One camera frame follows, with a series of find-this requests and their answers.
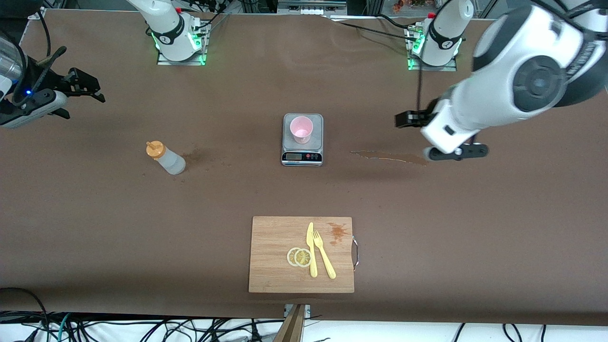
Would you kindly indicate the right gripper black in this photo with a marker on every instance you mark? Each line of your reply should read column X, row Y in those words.
column 61, row 82

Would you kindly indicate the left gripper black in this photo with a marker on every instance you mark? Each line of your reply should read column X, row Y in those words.
column 414, row 118

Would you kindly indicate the pink plastic cup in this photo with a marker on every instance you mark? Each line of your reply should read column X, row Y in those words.
column 301, row 129

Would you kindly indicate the clear sauce bottle orange cap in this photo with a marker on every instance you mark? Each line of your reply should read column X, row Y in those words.
column 171, row 162

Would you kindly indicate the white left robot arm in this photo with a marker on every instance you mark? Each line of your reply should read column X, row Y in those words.
column 522, row 71

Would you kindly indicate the silver digital kitchen scale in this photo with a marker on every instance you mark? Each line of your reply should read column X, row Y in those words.
column 302, row 156

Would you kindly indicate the white power strip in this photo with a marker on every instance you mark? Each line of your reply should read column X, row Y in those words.
column 311, row 11

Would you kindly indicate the yellow plastic fork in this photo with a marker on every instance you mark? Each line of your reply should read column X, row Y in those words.
column 325, row 261

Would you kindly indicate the yellow plastic knife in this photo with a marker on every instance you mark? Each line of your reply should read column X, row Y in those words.
column 312, row 259

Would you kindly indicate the lemon slice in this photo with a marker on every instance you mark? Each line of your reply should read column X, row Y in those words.
column 290, row 257
column 303, row 258

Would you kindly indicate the wooden cutting board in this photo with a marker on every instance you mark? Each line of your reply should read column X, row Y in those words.
column 275, row 247

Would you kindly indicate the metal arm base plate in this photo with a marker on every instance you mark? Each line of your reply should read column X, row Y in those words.
column 432, row 68
column 180, row 62

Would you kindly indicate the aluminium frame corner bracket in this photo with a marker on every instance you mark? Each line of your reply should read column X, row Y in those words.
column 37, row 13

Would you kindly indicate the small metal table bracket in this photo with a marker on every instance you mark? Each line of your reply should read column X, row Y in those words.
column 308, row 311

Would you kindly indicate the wooden post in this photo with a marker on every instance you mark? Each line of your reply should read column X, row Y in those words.
column 290, row 327

